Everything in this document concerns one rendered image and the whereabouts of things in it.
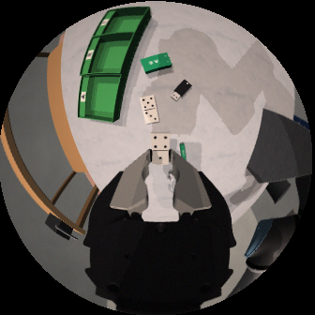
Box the black usb stick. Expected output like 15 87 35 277
171 80 192 100

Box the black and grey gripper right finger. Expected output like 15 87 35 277
169 149 236 248

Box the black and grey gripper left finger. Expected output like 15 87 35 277
83 149 152 248

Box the green rack of bins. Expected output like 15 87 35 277
78 7 152 123

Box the white domino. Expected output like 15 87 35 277
151 132 170 165
140 95 158 124

